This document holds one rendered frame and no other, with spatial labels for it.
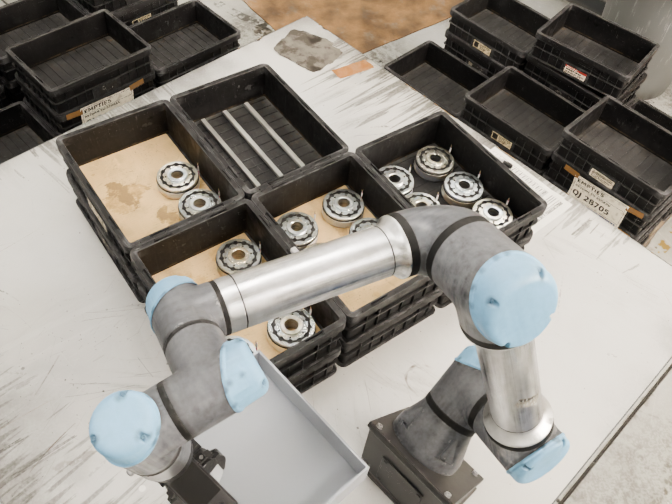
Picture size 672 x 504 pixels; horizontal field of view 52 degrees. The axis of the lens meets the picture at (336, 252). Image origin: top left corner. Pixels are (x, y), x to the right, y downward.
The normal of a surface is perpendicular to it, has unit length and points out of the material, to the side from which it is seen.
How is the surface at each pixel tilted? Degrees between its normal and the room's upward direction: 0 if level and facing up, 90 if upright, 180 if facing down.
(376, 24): 2
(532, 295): 67
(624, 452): 0
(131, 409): 14
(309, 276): 30
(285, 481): 2
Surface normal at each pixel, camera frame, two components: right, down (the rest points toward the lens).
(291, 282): 0.30, -0.16
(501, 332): 0.42, 0.45
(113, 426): -0.08, -0.46
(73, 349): 0.08, -0.61
